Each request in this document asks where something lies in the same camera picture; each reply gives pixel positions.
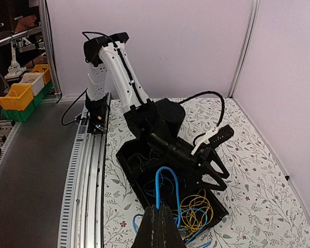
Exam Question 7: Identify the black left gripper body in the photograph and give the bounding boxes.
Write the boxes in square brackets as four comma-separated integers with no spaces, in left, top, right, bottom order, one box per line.
[147,132,212,171]

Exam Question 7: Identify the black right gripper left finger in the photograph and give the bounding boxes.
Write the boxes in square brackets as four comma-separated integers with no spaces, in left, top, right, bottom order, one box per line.
[133,205,159,248]

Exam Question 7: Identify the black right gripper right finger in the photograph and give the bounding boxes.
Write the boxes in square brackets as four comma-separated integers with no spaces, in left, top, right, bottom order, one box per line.
[159,205,185,248]

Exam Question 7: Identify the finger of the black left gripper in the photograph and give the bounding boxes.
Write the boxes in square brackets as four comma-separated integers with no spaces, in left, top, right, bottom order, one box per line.
[207,148,229,179]
[196,165,227,191]

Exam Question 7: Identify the blue cables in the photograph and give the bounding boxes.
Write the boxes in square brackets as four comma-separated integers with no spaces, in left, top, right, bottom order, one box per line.
[132,166,212,248]

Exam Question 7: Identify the yellow cables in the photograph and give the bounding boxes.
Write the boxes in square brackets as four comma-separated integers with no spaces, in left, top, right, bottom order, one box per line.
[172,188,214,233]

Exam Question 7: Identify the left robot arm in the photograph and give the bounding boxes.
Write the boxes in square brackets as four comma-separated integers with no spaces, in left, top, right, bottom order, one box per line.
[83,31,234,191]

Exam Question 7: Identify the black three-compartment tray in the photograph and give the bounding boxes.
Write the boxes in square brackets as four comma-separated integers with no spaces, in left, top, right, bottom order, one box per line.
[116,139,228,243]

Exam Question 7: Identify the floral table mat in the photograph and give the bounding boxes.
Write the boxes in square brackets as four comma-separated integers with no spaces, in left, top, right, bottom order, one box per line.
[103,99,310,247]

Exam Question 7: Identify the green storage bins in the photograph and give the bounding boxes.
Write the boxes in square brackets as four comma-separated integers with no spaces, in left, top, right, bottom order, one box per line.
[0,81,53,122]

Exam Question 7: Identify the white storage bin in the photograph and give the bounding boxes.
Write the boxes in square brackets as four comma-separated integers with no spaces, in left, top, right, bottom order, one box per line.
[20,72,44,96]

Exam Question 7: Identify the yellow storage bins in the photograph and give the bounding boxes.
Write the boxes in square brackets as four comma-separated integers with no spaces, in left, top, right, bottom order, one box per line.
[0,64,51,111]

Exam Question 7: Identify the seated person in background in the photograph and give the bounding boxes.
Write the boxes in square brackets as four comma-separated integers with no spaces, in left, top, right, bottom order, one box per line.
[9,3,48,69]

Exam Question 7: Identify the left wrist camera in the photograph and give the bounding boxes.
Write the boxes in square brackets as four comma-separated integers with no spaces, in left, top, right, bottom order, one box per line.
[191,125,234,155]

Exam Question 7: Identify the left arm black hose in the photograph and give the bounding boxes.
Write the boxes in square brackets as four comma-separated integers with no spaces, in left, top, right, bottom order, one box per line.
[178,90,226,129]

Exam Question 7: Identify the aluminium front rail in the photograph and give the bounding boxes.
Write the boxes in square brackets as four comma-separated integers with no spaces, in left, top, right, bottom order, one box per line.
[56,92,112,248]

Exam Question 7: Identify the right aluminium frame post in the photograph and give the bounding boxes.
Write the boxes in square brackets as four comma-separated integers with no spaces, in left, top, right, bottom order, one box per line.
[228,0,260,98]

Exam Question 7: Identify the aluminium frame post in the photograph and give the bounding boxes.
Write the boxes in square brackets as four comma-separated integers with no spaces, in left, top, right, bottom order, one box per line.
[39,0,62,103]
[228,0,260,98]

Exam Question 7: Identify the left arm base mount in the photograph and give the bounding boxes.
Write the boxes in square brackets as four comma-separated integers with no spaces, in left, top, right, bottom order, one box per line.
[76,108,107,134]

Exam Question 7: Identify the left aluminium frame post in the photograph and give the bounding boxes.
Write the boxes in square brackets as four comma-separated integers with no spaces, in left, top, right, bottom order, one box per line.
[39,0,62,103]

